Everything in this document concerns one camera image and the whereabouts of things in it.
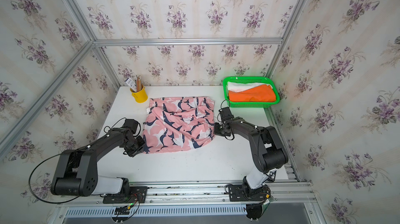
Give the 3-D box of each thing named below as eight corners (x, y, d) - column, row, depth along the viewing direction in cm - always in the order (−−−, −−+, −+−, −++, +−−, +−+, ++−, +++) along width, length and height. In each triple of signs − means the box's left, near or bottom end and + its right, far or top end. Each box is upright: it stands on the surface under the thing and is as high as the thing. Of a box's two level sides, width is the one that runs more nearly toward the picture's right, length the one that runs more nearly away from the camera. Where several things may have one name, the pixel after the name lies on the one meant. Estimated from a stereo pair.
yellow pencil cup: (136, 104, 111) (131, 94, 103) (135, 98, 115) (130, 88, 107) (149, 100, 113) (145, 90, 105) (147, 94, 117) (143, 84, 109)
